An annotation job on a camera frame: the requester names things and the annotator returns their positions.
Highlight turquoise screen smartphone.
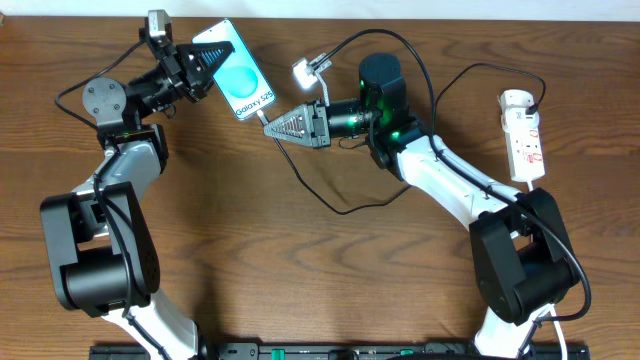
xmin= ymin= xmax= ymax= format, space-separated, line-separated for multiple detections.
xmin=192 ymin=19 xmax=276 ymax=121

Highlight black charging cable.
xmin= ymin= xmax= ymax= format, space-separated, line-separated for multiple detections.
xmin=257 ymin=62 xmax=547 ymax=217

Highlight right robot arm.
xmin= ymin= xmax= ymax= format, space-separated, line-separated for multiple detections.
xmin=263 ymin=53 xmax=587 ymax=359

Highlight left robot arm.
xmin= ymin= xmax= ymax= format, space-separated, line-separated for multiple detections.
xmin=40 ymin=40 xmax=234 ymax=359

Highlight white USB charger plug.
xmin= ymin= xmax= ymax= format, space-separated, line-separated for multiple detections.
xmin=499 ymin=89 xmax=535 ymax=112

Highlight white power strip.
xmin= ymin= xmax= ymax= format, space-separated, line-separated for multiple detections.
xmin=501 ymin=108 xmax=545 ymax=183

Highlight black left camera cable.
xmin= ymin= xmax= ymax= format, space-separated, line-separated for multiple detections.
xmin=53 ymin=39 xmax=174 ymax=360

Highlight black camera cable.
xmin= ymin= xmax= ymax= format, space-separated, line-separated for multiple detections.
xmin=53 ymin=39 xmax=174 ymax=360
xmin=319 ymin=28 xmax=593 ymax=360

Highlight black right camera cable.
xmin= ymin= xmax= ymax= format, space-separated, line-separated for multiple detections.
xmin=319 ymin=28 xmax=593 ymax=360

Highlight white power strip cord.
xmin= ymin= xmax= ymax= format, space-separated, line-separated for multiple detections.
xmin=526 ymin=180 xmax=570 ymax=360

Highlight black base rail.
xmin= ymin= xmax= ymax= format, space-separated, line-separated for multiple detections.
xmin=88 ymin=342 xmax=591 ymax=360

